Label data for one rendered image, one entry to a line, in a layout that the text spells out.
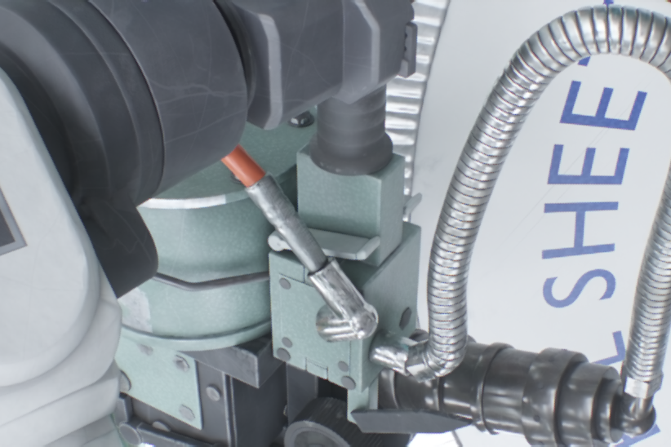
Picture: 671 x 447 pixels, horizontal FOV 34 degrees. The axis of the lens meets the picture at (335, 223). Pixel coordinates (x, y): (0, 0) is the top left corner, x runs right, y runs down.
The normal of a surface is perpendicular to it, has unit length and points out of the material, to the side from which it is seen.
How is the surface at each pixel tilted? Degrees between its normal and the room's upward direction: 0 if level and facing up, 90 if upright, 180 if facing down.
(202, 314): 95
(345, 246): 106
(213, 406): 58
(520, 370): 92
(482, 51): 90
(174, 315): 81
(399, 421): 47
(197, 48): 140
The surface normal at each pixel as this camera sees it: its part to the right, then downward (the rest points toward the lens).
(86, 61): 0.51, -0.32
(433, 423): -0.65, 0.54
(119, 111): 0.71, 0.07
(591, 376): -0.25, -0.83
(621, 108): 0.04, 0.51
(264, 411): 0.85, 0.31
